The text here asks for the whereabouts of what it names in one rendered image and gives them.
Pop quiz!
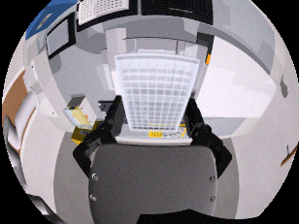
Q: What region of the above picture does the blue open-top bin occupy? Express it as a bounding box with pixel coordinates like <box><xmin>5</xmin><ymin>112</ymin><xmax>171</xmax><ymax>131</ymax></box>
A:
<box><xmin>25</xmin><ymin>0</ymin><xmax>78</xmax><ymax>41</ymax></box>

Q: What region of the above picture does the yellow open-top box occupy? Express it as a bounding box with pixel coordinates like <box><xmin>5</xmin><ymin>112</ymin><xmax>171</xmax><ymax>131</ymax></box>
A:
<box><xmin>71</xmin><ymin>120</ymin><xmax>100</xmax><ymax>144</ymax></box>

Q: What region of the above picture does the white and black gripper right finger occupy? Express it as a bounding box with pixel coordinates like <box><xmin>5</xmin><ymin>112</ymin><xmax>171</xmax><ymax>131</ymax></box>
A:
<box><xmin>183</xmin><ymin>98</ymin><xmax>232</xmax><ymax>179</ymax></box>

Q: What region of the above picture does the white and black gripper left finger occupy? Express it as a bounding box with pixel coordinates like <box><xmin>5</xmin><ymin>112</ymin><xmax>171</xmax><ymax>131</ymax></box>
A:
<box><xmin>73</xmin><ymin>95</ymin><xmax>125</xmax><ymax>178</ymax></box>

